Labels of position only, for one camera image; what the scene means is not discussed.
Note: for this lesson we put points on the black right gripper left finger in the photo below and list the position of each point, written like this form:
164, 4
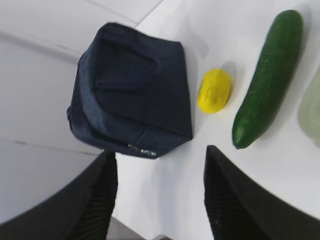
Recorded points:
82, 210

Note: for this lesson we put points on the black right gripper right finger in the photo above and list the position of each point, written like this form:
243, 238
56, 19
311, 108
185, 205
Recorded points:
240, 209

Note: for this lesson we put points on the glass container green lid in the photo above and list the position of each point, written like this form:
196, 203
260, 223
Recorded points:
309, 110

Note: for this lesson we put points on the navy blue lunch bag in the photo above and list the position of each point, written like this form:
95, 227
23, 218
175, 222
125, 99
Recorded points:
131, 94

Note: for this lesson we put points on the green cucumber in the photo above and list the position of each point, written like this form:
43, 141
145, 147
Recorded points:
272, 76

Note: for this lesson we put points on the yellow lemon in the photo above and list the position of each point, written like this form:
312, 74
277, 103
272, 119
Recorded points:
214, 91

